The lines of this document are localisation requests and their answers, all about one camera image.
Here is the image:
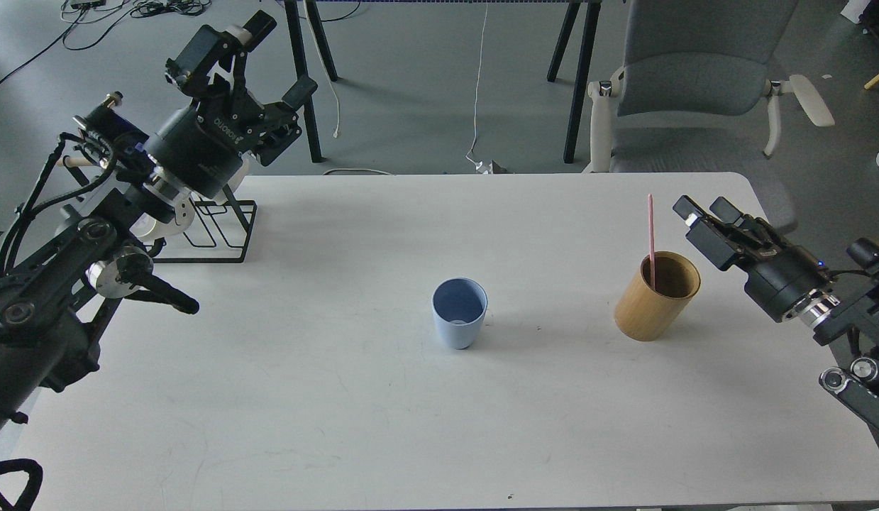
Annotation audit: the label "black table legs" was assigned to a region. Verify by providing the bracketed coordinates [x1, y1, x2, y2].
[282, 1, 338, 164]
[548, 0, 603, 165]

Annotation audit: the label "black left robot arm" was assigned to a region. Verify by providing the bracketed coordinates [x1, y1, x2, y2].
[0, 11, 317, 433]

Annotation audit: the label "bamboo cylinder holder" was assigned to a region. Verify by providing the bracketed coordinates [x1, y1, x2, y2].
[614, 251, 702, 341]

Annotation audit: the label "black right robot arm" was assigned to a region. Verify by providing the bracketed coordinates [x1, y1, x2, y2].
[673, 195, 879, 432]

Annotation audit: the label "black floor cables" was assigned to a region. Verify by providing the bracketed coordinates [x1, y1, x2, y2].
[0, 0, 213, 101]

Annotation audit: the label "grey office chair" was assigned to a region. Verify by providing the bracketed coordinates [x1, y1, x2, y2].
[585, 1, 835, 233]

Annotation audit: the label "white hanging cable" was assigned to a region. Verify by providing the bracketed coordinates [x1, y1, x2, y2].
[466, 0, 511, 175]

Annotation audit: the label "black wire cup rack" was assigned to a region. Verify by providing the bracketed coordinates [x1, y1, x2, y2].
[53, 164, 258, 264]

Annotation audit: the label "black table legs left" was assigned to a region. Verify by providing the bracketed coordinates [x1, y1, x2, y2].
[282, 1, 338, 164]

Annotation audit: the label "black table legs right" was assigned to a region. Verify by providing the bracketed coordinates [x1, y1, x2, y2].
[548, 0, 603, 165]

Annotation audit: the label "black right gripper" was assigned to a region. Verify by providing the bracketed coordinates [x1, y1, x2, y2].
[673, 195, 831, 323]

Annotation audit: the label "light blue plastic cup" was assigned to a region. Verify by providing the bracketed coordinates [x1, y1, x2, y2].
[431, 278, 488, 350]

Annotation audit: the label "white cable with plug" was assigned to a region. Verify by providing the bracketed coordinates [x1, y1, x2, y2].
[308, 0, 343, 140]

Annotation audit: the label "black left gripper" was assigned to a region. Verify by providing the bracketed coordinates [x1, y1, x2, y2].
[145, 11, 317, 199]

